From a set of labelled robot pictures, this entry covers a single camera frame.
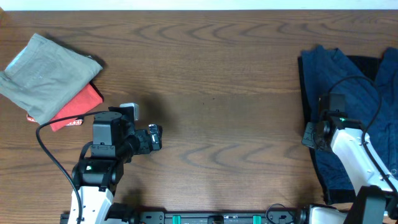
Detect dark blue shorts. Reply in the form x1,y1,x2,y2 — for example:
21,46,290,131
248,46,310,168
302,45,397,175

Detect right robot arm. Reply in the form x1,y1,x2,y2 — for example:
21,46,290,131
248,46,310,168
302,117,397,224

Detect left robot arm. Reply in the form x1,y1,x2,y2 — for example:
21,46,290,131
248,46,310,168
67,107,162,223

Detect red patterned cloth bottom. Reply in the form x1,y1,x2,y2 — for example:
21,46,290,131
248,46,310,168
26,114,84,126

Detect folded red cloth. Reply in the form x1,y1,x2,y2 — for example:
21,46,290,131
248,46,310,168
52,83,103,120

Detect black cloth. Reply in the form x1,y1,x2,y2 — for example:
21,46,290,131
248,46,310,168
297,55,382,205

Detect folded grey-green trousers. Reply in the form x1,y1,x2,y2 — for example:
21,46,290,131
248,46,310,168
1,34,103,124

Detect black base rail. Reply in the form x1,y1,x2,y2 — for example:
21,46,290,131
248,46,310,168
60,210,312,224

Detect left black cable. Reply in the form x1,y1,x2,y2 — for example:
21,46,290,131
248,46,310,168
35,111,109,224

